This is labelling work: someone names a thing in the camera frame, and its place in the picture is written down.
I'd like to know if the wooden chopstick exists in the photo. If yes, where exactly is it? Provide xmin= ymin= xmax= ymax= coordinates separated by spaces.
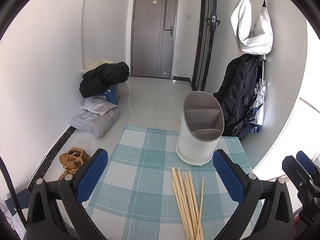
xmin=196 ymin=177 xmax=204 ymax=239
xmin=188 ymin=170 xmax=204 ymax=239
xmin=171 ymin=167 xmax=191 ymax=239
xmin=177 ymin=168 xmax=197 ymax=239
xmin=183 ymin=178 xmax=201 ymax=240
xmin=184 ymin=174 xmax=201 ymax=240

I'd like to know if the tan boot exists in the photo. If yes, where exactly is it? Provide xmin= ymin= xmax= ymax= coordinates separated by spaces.
xmin=59 ymin=159 xmax=86 ymax=180
xmin=59 ymin=147 xmax=90 ymax=166

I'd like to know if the silver folded umbrella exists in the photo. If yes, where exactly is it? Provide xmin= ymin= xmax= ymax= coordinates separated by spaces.
xmin=245 ymin=55 xmax=267 ymax=133

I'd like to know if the teal plaid placemat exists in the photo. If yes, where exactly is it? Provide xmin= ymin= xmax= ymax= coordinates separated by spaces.
xmin=86 ymin=126 xmax=237 ymax=239

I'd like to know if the white grey utensil holder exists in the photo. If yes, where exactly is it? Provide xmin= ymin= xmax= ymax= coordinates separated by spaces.
xmin=176 ymin=91 xmax=225 ymax=166

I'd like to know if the grey plastic parcel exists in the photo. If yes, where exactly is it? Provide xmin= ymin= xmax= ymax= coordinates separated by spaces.
xmin=70 ymin=108 xmax=119 ymax=139

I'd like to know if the black backpack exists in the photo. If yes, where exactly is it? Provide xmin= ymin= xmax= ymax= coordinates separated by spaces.
xmin=213 ymin=54 xmax=262 ymax=140

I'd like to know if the white plastic parcel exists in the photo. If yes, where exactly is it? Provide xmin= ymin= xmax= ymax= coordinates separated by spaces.
xmin=81 ymin=96 xmax=116 ymax=116

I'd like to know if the white hanging bag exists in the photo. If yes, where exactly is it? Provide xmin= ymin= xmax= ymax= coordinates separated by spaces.
xmin=230 ymin=0 xmax=273 ymax=55

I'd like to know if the blue cardboard box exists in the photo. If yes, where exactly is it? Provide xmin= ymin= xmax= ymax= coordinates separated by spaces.
xmin=96 ymin=85 xmax=118 ymax=105

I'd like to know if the black jacket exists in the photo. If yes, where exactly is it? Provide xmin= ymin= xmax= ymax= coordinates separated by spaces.
xmin=79 ymin=62 xmax=130 ymax=99

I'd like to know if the cream cloth bundle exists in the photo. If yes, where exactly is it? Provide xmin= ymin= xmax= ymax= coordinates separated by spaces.
xmin=82 ymin=59 xmax=114 ymax=74

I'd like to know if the black framed glass door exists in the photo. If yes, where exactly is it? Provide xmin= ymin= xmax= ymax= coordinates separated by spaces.
xmin=191 ymin=0 xmax=220 ymax=91

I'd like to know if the grey entrance door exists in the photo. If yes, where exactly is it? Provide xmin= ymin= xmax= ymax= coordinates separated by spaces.
xmin=130 ymin=0 xmax=178 ymax=79

